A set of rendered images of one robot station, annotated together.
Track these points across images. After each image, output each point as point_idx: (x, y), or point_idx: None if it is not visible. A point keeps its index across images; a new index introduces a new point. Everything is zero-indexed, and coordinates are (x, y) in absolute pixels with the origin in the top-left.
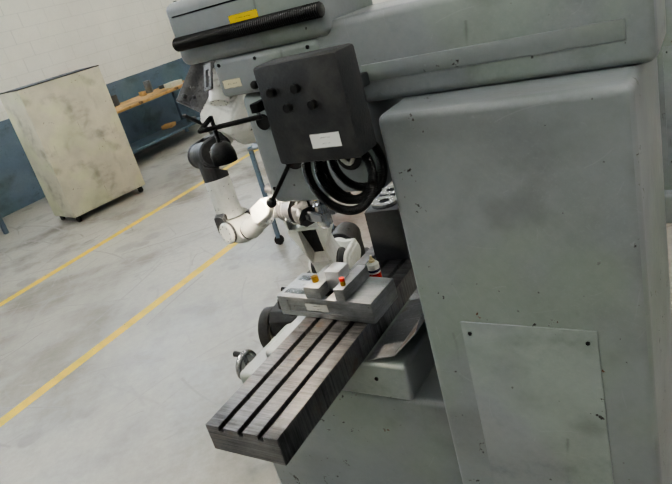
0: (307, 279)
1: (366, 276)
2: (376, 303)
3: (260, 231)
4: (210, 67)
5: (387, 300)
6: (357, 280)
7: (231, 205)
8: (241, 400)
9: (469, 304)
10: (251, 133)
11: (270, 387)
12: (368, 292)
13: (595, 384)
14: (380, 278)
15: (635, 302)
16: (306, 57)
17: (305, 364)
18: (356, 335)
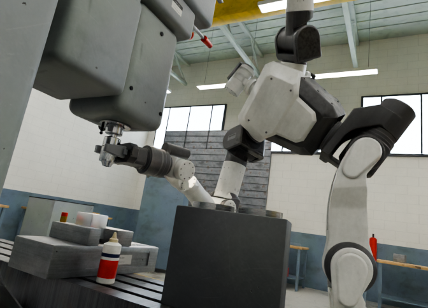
0: (136, 244)
1: (82, 240)
2: (20, 244)
3: (191, 202)
4: (237, 64)
5: (31, 260)
6: (70, 231)
7: (219, 185)
8: (5, 242)
9: None
10: (249, 124)
11: (0, 245)
12: (44, 238)
13: None
14: (67, 244)
15: None
16: None
17: (6, 251)
18: (6, 261)
